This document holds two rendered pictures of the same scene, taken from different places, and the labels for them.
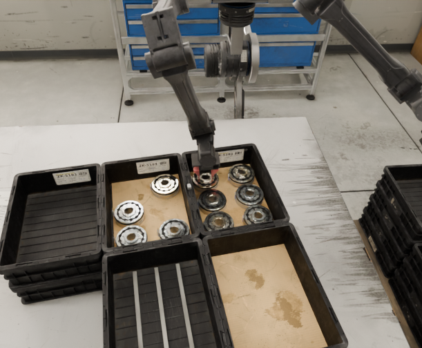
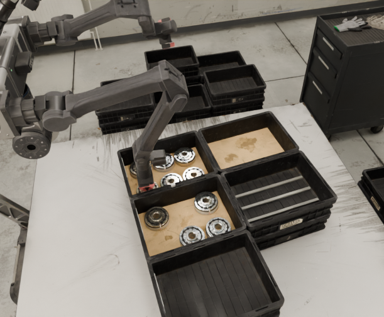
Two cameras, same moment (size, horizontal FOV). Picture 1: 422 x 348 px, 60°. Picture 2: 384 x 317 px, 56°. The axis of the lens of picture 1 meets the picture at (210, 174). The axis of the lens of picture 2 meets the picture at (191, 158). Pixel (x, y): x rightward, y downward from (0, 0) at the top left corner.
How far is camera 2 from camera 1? 1.35 m
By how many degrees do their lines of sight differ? 60
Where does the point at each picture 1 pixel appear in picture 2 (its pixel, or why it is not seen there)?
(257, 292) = (240, 156)
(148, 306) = (266, 209)
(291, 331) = (259, 141)
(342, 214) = not seen: hidden behind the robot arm
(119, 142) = (57, 308)
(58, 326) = (283, 289)
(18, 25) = not seen: outside the picture
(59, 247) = (234, 286)
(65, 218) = (202, 294)
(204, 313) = (261, 180)
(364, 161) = not seen: hidden behind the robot
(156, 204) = (175, 223)
